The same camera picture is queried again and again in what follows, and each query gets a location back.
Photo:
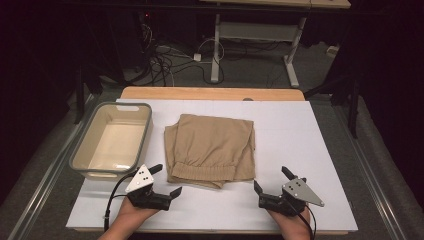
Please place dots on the white metal table frame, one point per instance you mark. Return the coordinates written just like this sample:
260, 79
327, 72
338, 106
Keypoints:
256, 31

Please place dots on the white power adapter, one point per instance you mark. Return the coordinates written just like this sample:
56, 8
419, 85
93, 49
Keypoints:
197, 57

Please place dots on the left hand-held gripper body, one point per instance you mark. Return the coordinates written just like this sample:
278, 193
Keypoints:
149, 200

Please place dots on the metal floor rail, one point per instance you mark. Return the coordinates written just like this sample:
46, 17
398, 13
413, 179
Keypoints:
50, 166
370, 166

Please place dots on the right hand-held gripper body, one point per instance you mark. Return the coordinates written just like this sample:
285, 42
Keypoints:
289, 201

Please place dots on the dark metal stand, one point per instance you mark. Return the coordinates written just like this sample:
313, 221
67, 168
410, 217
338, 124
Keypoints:
353, 106
80, 93

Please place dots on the small white box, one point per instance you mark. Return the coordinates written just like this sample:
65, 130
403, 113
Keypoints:
332, 50

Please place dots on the person's right hand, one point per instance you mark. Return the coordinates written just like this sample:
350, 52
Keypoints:
291, 222

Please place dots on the beige pants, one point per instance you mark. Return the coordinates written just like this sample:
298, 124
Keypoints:
210, 146

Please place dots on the white board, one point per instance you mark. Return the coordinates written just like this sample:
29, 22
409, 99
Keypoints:
300, 140

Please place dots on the cream plastic basin grey rim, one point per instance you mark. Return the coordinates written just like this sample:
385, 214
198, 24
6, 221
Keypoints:
115, 140

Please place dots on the person's left hand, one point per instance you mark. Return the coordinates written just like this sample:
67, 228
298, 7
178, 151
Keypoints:
133, 215

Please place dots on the wooden table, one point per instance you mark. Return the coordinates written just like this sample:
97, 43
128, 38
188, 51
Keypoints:
200, 93

